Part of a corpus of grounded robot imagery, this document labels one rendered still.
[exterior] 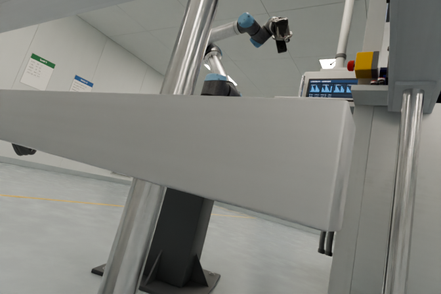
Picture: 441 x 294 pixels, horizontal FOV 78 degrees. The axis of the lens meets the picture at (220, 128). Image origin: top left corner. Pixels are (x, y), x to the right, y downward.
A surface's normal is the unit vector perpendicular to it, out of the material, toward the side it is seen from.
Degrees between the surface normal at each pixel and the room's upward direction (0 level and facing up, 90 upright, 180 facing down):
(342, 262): 90
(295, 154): 90
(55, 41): 90
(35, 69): 90
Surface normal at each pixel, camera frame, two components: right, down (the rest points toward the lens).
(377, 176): -0.49, -0.30
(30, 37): 0.84, 0.09
